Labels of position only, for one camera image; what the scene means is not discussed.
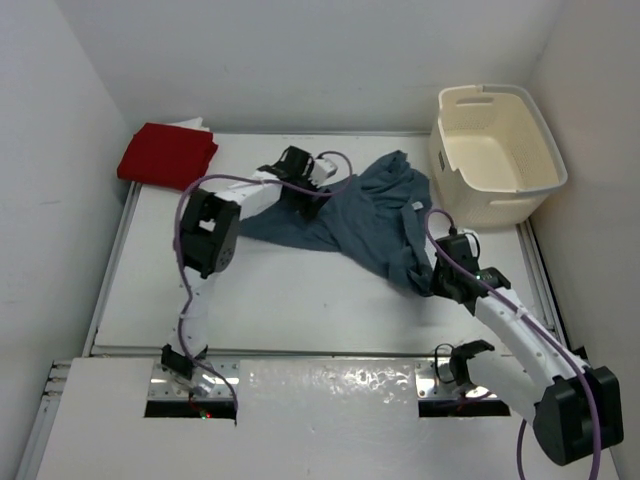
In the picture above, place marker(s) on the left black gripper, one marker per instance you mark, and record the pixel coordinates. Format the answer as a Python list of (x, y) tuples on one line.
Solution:
[(305, 208)]

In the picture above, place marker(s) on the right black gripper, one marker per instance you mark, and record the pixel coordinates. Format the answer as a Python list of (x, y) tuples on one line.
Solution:
[(436, 287)]

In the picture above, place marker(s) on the blue t shirt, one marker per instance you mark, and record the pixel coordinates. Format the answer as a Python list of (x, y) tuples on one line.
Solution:
[(378, 222)]

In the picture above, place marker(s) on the white printed t shirt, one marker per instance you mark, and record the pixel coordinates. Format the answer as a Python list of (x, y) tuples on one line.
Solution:
[(192, 124)]

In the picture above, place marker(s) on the red t shirt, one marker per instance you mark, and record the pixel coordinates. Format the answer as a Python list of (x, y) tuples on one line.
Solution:
[(167, 156)]

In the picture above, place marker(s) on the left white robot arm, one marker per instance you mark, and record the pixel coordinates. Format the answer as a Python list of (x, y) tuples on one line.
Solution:
[(206, 230)]

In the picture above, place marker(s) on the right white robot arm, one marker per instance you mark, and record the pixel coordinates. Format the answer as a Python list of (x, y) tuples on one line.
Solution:
[(573, 408)]

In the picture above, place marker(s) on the cream plastic laundry basket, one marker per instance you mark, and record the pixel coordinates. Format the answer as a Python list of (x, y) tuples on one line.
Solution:
[(493, 158)]

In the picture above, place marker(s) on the white foreground cover board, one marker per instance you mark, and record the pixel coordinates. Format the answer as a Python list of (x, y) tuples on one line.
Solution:
[(297, 419)]

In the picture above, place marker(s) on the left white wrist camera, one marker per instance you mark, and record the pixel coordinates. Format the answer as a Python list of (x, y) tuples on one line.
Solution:
[(322, 170)]

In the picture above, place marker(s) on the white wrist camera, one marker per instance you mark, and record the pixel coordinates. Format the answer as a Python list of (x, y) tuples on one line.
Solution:
[(322, 170), (465, 235)]

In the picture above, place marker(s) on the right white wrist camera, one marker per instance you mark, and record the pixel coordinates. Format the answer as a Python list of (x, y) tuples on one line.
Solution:
[(465, 235)]

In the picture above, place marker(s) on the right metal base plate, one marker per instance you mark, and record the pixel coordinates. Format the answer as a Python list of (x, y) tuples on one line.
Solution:
[(430, 387)]

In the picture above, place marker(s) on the metal base plate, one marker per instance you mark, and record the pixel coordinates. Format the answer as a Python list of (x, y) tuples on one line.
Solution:
[(166, 385), (430, 387)]

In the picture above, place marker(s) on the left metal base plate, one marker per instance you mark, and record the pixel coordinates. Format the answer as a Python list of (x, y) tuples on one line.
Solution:
[(166, 385)]

